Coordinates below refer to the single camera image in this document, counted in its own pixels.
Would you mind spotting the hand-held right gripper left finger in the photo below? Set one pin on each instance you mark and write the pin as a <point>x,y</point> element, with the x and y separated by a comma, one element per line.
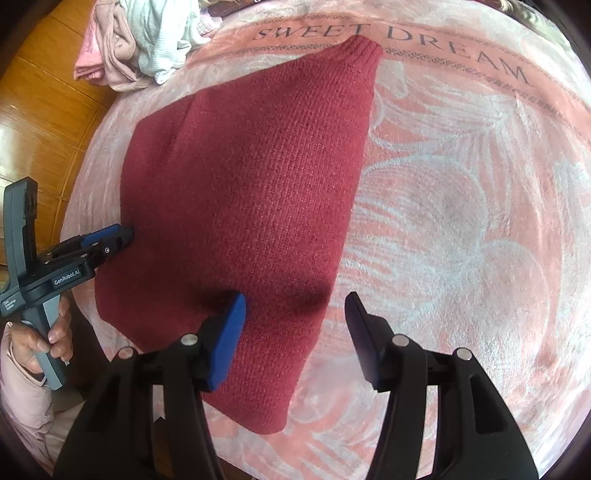
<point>228,341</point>

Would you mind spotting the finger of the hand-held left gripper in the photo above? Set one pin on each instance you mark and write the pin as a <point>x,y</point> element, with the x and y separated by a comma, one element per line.
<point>104,235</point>
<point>107,251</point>

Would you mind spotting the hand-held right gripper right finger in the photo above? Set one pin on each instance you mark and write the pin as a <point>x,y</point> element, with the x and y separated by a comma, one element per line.
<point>364,341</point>

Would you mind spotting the maroon knit sweater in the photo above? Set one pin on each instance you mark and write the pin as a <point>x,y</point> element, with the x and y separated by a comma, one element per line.
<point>254,184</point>

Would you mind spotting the person's left hand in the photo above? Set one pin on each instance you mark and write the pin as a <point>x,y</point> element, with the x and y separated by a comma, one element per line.
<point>62,337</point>

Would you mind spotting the pink floral printed blanket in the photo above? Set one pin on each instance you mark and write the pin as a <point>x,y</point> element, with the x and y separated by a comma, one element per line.
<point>461,230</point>

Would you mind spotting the pale pink garment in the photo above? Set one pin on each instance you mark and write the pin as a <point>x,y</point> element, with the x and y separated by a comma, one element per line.
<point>111,55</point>

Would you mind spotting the white striped garment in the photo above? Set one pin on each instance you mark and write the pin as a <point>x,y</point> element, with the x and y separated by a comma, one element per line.
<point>161,41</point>

